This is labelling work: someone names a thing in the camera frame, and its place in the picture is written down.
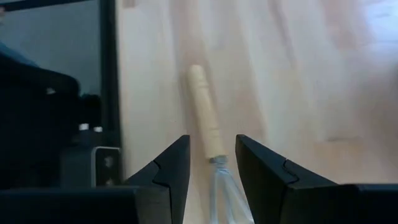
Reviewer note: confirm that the black aluminium table frame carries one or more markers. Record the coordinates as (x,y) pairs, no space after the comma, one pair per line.
(109,62)

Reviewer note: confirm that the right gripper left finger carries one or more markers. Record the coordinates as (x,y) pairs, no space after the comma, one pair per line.
(174,186)

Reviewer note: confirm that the black camera mount with bracket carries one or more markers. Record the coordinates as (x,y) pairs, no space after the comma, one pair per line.
(37,124)

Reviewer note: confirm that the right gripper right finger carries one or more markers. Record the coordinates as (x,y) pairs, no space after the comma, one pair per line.
(273,193)

